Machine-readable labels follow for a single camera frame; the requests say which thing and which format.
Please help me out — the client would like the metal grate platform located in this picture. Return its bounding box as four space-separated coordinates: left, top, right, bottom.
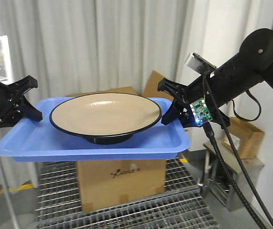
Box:
35 158 219 229

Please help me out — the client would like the green circuit board right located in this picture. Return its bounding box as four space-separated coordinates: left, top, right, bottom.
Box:
190 98 213 126

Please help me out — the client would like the small cardboard box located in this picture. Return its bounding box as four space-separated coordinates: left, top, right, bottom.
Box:
227 117 265 159

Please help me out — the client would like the blue plastic tray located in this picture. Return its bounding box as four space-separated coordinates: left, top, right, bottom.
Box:
0 97 191 162

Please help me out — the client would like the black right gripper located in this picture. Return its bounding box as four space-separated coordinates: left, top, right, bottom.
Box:
157 76 230 128

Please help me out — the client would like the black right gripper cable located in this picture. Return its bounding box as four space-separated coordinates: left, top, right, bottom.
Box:
198 69 273 229

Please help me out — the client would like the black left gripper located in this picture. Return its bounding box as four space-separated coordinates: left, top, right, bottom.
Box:
0 75 42 127

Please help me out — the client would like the brown cardboard box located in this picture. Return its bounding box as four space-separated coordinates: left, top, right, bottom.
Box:
66 70 175 213

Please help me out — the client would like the beige plate with black rim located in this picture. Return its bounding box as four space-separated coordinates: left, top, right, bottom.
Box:
50 93 162 145

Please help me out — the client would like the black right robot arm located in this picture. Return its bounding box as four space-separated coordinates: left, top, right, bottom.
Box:
157 28 273 127

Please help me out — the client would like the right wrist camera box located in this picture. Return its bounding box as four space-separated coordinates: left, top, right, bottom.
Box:
184 52 217 73

